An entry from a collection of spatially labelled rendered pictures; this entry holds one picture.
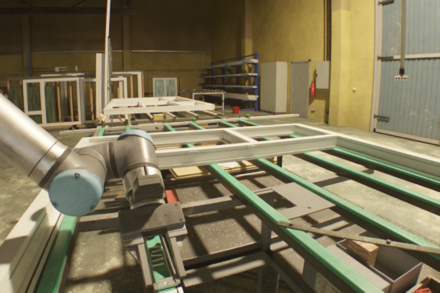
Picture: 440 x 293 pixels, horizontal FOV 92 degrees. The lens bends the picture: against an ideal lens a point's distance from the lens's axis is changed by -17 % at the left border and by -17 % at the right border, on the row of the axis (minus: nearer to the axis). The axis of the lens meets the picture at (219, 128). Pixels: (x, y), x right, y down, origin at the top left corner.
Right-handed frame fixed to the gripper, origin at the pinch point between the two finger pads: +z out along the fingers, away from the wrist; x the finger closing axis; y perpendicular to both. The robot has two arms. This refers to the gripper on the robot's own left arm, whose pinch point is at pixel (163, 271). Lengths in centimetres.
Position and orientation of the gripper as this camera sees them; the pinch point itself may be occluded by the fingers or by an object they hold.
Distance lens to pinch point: 52.8
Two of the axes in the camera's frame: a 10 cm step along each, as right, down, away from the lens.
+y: -2.6, 6.9, 6.8
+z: 3.4, 7.2, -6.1
